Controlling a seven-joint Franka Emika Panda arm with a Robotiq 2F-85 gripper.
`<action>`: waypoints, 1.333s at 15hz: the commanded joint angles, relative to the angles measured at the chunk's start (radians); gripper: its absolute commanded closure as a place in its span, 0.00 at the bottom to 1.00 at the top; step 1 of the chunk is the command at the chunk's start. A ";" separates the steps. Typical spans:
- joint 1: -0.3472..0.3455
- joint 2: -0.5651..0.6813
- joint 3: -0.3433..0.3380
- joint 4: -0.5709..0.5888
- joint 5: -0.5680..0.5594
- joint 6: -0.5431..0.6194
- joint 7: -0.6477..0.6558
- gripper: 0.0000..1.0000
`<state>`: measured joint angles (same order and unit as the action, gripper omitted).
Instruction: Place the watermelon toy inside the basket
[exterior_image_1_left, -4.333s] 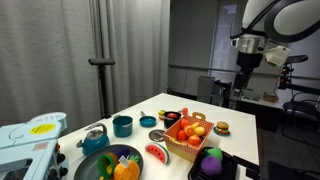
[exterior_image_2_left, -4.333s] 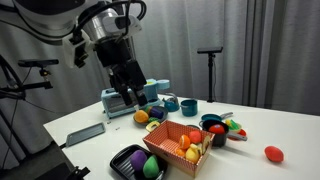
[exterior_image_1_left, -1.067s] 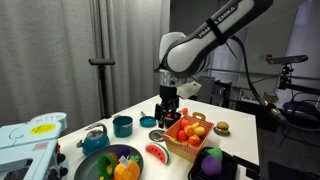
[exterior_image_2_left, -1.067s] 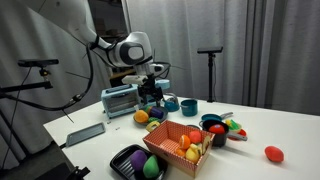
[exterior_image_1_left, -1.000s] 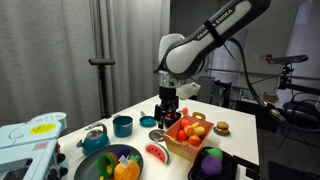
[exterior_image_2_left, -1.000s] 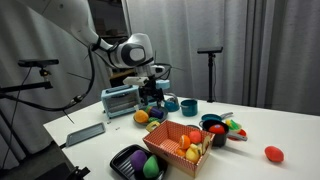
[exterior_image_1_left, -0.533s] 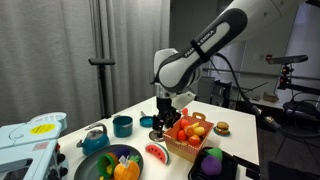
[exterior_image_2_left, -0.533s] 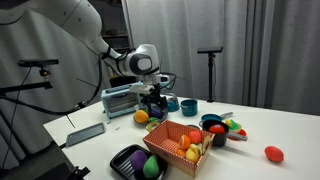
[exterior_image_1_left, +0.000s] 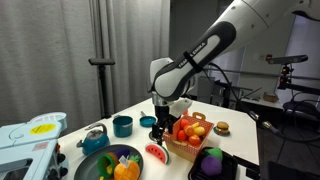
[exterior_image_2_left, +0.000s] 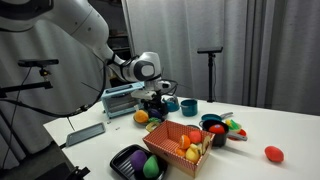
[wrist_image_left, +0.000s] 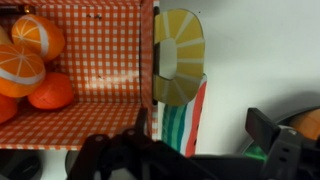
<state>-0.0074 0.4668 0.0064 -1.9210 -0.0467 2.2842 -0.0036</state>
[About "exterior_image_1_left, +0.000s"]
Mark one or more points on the purple plush fruit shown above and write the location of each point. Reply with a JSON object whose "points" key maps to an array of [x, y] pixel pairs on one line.
{"points": [[211, 166]]}

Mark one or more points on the dark small bowl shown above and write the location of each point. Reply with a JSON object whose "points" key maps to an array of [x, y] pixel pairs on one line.
{"points": [[147, 121]]}

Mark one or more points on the red round toy fruit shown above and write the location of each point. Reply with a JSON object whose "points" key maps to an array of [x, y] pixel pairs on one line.
{"points": [[181, 135]]}

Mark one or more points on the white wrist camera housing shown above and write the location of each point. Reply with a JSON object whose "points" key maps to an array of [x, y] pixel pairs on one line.
{"points": [[181, 106]]}

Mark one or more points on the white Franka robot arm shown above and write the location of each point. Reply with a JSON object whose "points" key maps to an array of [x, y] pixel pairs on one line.
{"points": [[206, 50]]}

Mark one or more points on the black camera stand pole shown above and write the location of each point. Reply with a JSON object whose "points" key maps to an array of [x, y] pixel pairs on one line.
{"points": [[102, 90]]}

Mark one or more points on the brown cardboard box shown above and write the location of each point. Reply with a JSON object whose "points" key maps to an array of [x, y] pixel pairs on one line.
{"points": [[270, 97]]}

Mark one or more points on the black grill tray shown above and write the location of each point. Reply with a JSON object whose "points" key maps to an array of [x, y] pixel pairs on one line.
{"points": [[228, 166]]}

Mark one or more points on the yellow toy lemon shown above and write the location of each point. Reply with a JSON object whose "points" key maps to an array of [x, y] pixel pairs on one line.
{"points": [[199, 131]]}

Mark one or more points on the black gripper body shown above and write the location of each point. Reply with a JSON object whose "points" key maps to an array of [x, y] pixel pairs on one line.
{"points": [[163, 115]]}

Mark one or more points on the teal toy kettle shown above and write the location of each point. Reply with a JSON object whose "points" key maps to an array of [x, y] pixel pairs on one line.
{"points": [[95, 141]]}

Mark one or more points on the orange round toy fruit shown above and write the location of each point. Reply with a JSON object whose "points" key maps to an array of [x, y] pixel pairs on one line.
{"points": [[194, 139]]}

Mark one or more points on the green toy cup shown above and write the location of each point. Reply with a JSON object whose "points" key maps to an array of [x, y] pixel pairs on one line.
{"points": [[101, 163]]}

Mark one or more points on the light blue toy oven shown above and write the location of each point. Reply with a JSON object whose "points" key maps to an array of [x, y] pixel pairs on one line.
{"points": [[26, 150]]}

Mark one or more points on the black stereo camera bar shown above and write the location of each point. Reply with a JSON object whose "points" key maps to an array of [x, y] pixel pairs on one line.
{"points": [[101, 61], [290, 59]]}

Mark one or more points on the yellow toy banana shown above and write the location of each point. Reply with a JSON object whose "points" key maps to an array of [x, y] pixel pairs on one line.
{"points": [[195, 125]]}

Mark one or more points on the grey metal cabinet box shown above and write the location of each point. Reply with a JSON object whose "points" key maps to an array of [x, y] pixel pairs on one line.
{"points": [[206, 91]]}

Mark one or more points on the black metal bracket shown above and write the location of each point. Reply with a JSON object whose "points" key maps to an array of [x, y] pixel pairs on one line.
{"points": [[250, 165]]}

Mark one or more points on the watermelon slice toy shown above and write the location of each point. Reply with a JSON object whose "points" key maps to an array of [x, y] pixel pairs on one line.
{"points": [[156, 151]]}

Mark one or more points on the orange slice toy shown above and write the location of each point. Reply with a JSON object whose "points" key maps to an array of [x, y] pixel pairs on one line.
{"points": [[189, 130]]}

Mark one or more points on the red checkered cardboard basket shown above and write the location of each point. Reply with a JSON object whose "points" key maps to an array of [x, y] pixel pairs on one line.
{"points": [[181, 150]]}

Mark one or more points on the red orange toy peach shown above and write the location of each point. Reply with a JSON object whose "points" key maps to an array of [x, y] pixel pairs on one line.
{"points": [[184, 123]]}

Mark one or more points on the toy burger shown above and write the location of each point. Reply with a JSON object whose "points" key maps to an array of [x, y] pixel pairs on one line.
{"points": [[222, 128]]}

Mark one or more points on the grey curtain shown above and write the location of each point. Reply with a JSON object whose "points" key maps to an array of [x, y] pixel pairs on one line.
{"points": [[50, 50]]}

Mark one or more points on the purple toy eggplant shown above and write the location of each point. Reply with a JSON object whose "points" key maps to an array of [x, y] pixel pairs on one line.
{"points": [[122, 152]]}

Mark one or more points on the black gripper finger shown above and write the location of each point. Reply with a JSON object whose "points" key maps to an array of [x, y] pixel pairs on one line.
{"points": [[162, 136], [155, 132]]}

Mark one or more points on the orange plush pineapple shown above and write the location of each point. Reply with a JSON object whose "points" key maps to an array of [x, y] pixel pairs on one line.
{"points": [[128, 171]]}

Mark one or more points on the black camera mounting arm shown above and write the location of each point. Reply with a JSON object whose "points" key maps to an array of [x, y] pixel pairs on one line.
{"points": [[293, 87]]}

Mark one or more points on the teal toy pot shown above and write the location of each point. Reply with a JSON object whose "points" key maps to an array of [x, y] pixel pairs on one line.
{"points": [[122, 128]]}

